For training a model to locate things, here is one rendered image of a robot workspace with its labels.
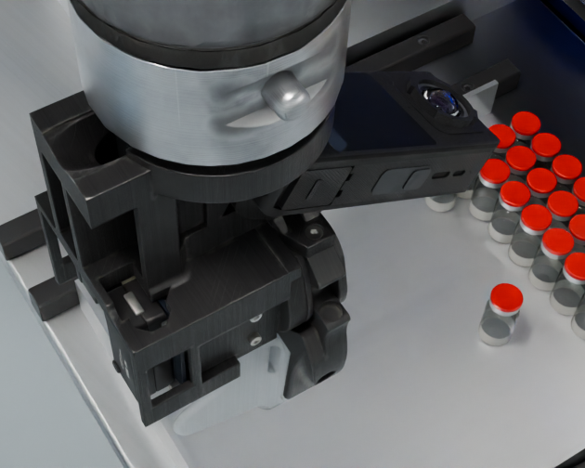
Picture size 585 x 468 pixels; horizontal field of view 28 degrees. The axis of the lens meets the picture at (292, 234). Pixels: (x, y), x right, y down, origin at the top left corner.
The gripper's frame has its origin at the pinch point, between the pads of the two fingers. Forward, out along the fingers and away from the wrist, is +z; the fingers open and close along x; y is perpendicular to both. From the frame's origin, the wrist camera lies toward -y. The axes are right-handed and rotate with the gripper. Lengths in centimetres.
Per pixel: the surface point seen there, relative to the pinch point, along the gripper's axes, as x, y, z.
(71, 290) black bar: -20.5, 2.0, 19.6
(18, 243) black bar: -25.9, 3.3, 20.1
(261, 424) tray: -6.5, -4.0, 21.3
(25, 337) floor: -73, -4, 110
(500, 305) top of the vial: -3.9, -19.8, 16.7
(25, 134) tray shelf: -35.6, -1.5, 21.6
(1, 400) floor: -65, 4, 110
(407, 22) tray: -28.1, -30.2, 18.3
